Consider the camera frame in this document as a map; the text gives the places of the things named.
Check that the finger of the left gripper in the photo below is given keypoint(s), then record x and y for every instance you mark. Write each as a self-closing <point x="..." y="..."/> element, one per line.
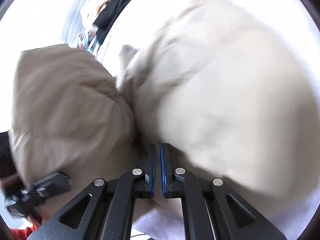
<point x="53" y="185"/>

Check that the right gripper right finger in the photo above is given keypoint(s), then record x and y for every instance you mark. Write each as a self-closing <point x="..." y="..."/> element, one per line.
<point x="211" y="208"/>

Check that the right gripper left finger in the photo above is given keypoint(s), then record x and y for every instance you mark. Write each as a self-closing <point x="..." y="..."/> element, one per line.
<point x="104" y="209"/>

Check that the beige puffer jacket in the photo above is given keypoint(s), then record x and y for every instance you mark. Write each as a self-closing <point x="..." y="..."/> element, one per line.
<point x="212" y="82"/>

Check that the red left sleeve forearm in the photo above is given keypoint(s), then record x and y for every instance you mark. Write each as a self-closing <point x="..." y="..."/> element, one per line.
<point x="23" y="234"/>

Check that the person's left hand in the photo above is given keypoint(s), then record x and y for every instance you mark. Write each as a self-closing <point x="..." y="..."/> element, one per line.
<point x="13" y="181"/>

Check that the lavender bed blanket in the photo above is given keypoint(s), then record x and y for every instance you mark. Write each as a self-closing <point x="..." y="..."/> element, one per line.
<point x="161" y="224"/>

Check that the blue monkey print garment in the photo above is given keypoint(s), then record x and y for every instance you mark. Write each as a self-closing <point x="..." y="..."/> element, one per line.
<point x="74" y="33"/>

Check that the black folded garment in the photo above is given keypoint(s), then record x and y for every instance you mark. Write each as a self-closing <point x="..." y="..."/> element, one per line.
<point x="107" y="17"/>

